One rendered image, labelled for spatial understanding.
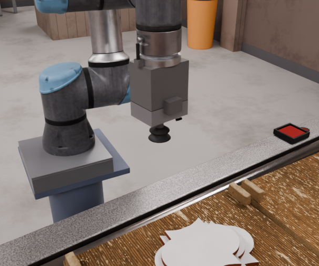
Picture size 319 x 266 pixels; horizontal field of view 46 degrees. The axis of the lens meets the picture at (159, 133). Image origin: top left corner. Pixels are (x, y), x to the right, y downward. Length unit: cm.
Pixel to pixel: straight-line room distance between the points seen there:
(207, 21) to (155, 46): 451
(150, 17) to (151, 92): 12
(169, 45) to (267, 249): 43
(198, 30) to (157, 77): 452
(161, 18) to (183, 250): 40
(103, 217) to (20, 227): 146
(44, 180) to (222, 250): 51
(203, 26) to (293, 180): 426
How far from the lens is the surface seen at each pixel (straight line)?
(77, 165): 102
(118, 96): 104
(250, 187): 88
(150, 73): 61
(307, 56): 442
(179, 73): 65
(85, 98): 102
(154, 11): 60
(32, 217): 233
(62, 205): 117
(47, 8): 67
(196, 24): 511
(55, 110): 103
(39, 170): 102
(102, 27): 102
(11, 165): 283
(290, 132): 120
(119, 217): 85
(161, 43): 61
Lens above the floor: 148
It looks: 29 degrees down
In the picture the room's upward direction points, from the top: straight up
